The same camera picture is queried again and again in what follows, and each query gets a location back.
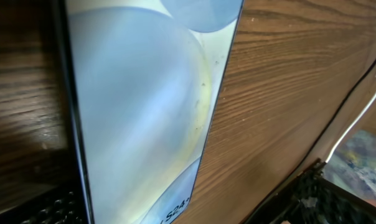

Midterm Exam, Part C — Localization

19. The Samsung Galaxy smartphone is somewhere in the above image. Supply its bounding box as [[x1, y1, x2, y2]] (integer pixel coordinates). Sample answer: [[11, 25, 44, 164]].
[[51, 0, 243, 223]]

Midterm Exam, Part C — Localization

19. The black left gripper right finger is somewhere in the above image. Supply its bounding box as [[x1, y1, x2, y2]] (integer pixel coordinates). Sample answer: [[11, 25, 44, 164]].
[[268, 160, 376, 224]]

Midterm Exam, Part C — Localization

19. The white power strip cord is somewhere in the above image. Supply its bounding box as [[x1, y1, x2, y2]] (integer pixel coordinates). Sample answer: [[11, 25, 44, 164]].
[[324, 79, 376, 164]]

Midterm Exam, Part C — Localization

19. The black USB charging cable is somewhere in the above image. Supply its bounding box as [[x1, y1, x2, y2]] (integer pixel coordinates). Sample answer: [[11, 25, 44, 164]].
[[240, 43, 376, 224]]

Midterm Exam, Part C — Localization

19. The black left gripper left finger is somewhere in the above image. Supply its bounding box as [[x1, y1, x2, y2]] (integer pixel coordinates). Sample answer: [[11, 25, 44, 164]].
[[0, 182, 88, 224]]

